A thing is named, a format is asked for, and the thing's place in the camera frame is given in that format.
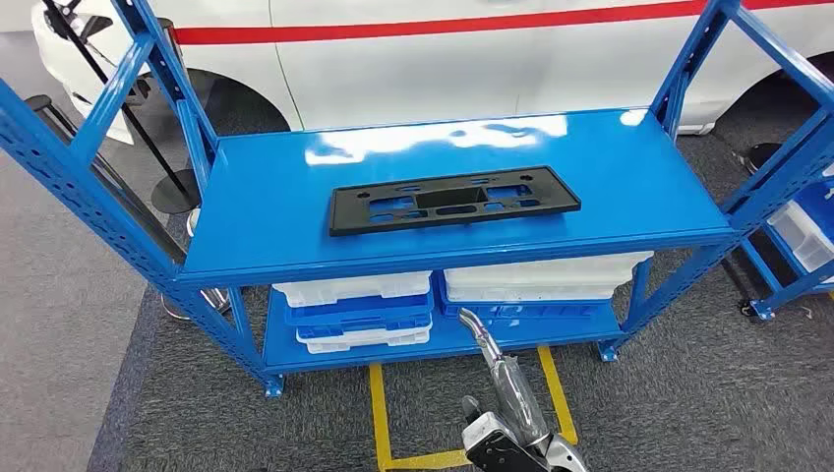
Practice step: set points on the black plastic frame part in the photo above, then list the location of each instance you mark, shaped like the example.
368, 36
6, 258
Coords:
355, 221

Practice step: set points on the large blue metal shelf rack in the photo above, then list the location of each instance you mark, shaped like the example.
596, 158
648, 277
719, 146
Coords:
456, 156

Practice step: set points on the white car with red stripe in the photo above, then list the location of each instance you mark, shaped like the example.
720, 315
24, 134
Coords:
391, 78

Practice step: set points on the yellow floor tape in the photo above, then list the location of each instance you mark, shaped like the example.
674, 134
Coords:
379, 417

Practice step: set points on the black pole stand round base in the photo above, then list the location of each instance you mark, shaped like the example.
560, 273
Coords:
176, 195

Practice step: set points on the small blue wheeled rack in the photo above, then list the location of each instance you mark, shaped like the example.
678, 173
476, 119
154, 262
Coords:
792, 286

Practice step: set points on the clear plastic bin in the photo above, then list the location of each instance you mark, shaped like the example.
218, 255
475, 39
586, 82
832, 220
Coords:
804, 234

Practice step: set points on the chrome stanchion post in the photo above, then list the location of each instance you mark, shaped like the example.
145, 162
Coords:
38, 102

